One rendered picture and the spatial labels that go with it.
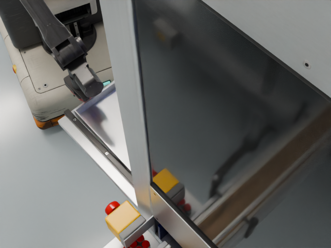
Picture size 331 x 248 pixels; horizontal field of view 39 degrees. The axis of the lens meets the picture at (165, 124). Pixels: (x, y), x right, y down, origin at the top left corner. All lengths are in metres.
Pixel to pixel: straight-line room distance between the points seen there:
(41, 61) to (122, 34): 1.82
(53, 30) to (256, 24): 0.88
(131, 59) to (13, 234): 1.78
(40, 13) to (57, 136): 1.35
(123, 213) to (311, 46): 0.86
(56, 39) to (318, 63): 0.93
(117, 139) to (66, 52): 0.32
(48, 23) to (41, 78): 1.15
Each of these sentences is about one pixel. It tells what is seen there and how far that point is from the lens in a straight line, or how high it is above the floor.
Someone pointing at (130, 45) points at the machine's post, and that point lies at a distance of 0.60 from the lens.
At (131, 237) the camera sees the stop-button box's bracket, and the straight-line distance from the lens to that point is 1.15.
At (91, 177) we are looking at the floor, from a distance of 2.34.
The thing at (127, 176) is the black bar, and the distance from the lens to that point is 1.33.
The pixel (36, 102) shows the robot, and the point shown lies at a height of 0.27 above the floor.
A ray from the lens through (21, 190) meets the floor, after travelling 2.39.
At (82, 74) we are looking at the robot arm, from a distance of 1.25.
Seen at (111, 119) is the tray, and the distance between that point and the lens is 1.44.
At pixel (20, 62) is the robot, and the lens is 2.44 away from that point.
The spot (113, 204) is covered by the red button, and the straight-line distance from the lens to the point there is 1.18.
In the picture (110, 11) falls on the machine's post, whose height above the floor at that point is 1.68.
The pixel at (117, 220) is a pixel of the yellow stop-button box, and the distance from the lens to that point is 1.15.
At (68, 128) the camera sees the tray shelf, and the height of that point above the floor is 0.88.
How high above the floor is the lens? 2.11
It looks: 60 degrees down
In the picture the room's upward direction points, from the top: 2 degrees counter-clockwise
